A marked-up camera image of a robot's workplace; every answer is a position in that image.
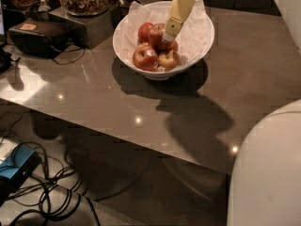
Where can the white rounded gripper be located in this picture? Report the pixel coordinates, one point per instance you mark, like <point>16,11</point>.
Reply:
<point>179,9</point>

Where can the red apple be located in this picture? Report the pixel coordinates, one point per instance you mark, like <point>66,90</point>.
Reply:
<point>145,57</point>
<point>155,38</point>
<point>144,31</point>
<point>174,46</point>

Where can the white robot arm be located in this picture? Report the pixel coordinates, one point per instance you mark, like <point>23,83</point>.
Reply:
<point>265,185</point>

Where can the white paper bowl liner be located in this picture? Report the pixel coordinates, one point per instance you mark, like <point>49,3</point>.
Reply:
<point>196,29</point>

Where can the white ceramic bowl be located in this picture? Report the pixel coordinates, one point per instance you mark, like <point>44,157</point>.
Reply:
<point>125,52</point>

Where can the front right yellowish apple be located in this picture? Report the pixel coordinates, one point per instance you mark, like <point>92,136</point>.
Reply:
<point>169,60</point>

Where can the dark grey stand block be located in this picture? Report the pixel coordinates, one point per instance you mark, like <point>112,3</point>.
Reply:
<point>87,31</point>

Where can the metal scoop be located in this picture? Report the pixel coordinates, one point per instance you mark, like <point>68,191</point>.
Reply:
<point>43,7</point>

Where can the black box device with label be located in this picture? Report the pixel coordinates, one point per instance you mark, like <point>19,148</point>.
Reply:
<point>40,39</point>

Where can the blue electronics box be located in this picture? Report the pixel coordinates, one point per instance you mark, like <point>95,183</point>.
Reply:
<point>18,165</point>

